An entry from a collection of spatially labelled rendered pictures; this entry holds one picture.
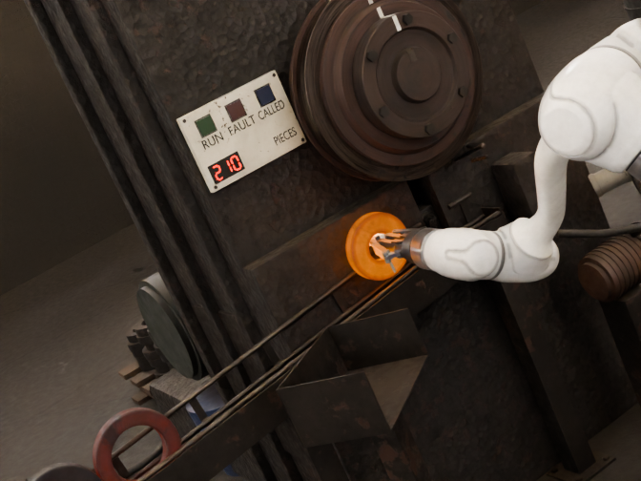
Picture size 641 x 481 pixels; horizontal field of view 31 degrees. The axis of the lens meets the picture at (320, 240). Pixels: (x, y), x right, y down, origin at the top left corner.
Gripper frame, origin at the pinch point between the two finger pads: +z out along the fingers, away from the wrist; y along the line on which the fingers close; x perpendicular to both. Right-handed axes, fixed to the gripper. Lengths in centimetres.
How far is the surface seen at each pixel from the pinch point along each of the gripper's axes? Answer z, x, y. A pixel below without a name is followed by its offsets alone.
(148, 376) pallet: 208, -77, -13
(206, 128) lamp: 11.9, 38.7, -21.9
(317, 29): -0.5, 49.0, 6.3
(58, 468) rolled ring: -1, -6, -86
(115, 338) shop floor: 338, -98, 11
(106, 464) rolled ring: -1, -11, -77
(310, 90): -1.0, 37.9, -1.2
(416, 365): -27.2, -18.3, -16.2
